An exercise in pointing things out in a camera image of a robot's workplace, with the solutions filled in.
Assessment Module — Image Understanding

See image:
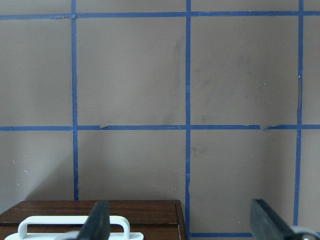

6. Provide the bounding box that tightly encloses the white drawer handle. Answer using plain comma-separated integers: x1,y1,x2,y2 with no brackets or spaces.
6,215,144,240

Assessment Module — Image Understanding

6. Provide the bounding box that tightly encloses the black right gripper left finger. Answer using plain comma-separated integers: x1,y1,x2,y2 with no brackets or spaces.
77,201,110,240

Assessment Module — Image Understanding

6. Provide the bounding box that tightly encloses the dark wooden drawer cabinet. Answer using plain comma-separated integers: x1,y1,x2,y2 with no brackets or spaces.
0,200,188,240

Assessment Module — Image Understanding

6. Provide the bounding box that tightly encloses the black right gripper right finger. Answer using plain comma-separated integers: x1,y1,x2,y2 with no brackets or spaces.
250,199,300,240

